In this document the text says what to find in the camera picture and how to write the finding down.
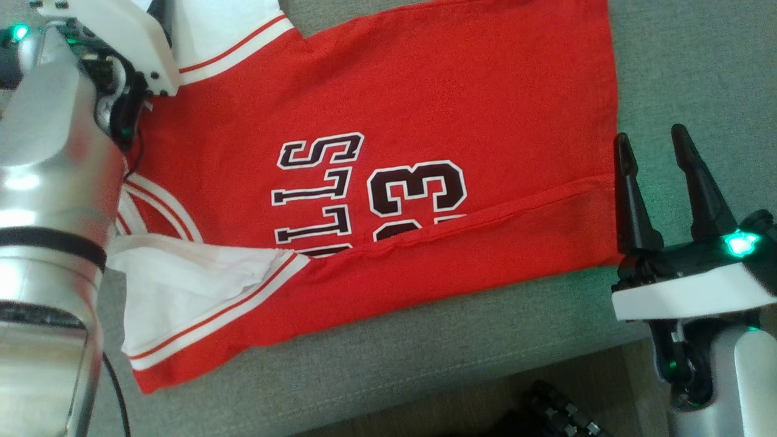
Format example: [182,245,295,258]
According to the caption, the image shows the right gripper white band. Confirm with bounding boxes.
[610,124,777,408]

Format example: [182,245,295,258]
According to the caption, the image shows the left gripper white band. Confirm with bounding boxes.
[30,0,182,153]

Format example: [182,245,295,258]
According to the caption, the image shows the red basketball jersey white sleeves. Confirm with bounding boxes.
[106,0,620,395]

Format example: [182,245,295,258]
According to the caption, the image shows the grey fabric ottoman seat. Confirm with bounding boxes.
[85,0,777,437]

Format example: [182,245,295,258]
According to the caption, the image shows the black cable with teal plug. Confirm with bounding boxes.
[100,351,132,437]

